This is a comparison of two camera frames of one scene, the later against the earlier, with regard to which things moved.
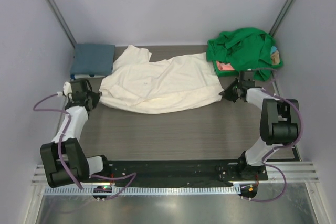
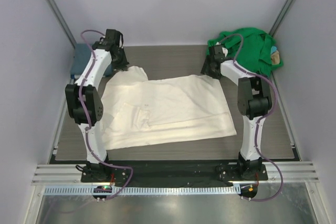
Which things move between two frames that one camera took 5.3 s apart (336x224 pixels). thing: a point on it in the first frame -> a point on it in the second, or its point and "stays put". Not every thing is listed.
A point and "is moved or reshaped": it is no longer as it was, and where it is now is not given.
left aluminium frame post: (54, 7) stays put
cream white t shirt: (135, 84) is moved or reshaped
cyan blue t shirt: (273, 49) stays put
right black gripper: (227, 93) -> (205, 69)
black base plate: (149, 173) stays put
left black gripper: (95, 97) -> (123, 65)
